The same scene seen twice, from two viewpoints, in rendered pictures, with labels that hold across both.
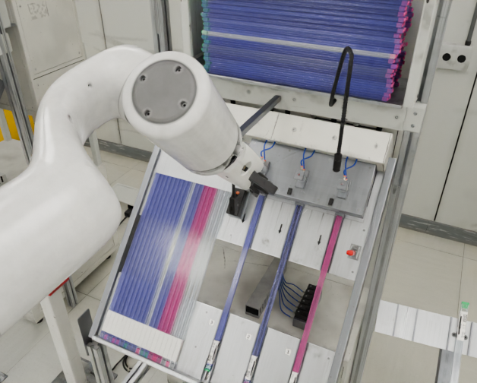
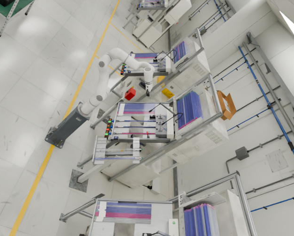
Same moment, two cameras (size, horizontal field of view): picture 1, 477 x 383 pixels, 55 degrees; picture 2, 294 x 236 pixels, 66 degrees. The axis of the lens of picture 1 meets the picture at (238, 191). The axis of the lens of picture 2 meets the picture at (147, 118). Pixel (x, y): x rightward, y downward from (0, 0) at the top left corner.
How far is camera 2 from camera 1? 1.92 m
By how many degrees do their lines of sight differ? 28
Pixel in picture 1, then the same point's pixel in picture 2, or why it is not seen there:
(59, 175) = (137, 62)
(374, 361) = (126, 192)
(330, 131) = (171, 125)
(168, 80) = (149, 69)
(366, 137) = (172, 130)
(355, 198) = (158, 132)
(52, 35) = (184, 81)
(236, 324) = (128, 123)
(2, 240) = (131, 60)
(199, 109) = (146, 71)
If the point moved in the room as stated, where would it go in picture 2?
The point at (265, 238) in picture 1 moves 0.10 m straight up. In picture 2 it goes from (146, 123) to (152, 119)
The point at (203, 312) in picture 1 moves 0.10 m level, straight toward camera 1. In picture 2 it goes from (128, 117) to (123, 117)
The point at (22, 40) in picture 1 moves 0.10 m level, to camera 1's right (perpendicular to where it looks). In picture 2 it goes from (179, 75) to (180, 79)
